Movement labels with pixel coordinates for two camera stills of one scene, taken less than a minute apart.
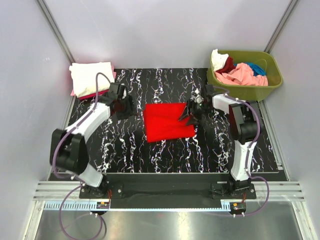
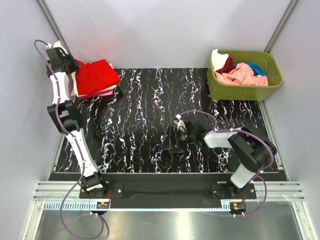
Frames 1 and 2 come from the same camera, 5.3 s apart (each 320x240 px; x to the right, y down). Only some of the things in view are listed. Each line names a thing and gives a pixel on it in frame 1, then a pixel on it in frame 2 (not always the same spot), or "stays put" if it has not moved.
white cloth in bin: x=218 y=60 stays put
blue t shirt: x=256 y=70 stays put
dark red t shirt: x=229 y=65 stays put
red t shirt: x=163 y=123 → x=91 y=77
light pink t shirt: x=242 y=74 stays put
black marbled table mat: x=121 y=146 stays put
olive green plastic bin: x=245 y=74 stays put
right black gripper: x=191 y=104 → x=167 y=144
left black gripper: x=131 y=109 → x=75 y=66
